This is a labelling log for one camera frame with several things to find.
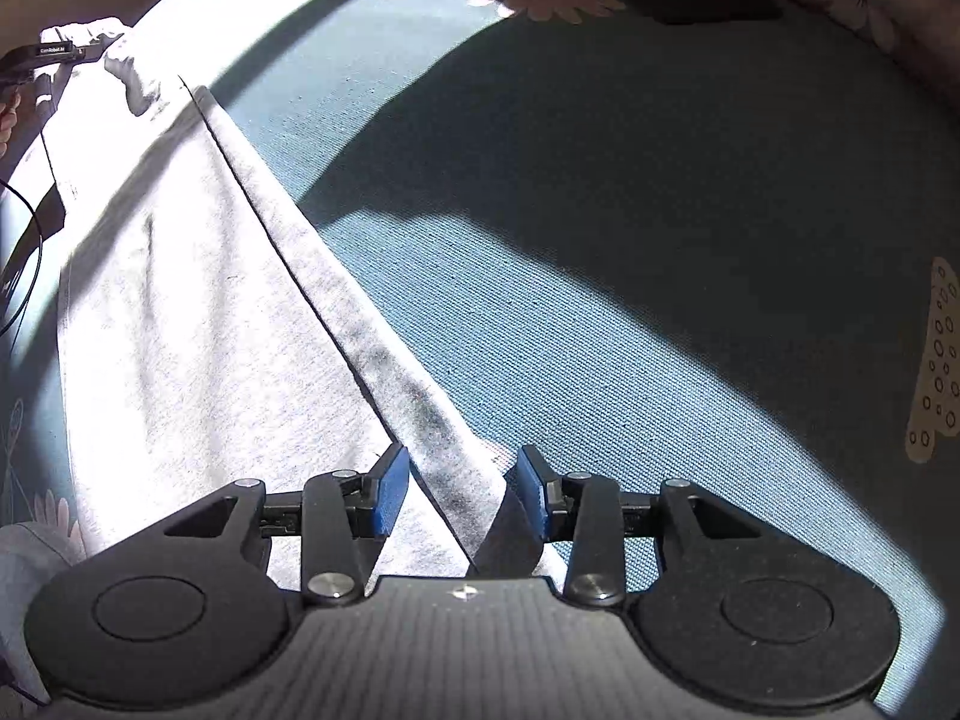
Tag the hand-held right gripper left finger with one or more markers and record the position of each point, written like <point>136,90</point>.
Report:
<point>390,491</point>

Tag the grey sweatpants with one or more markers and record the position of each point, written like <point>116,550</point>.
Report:
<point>210,300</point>

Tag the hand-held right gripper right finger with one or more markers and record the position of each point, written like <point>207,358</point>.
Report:
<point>531,491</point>

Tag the bed with teal patterned sheet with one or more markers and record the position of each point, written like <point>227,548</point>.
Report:
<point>600,240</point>

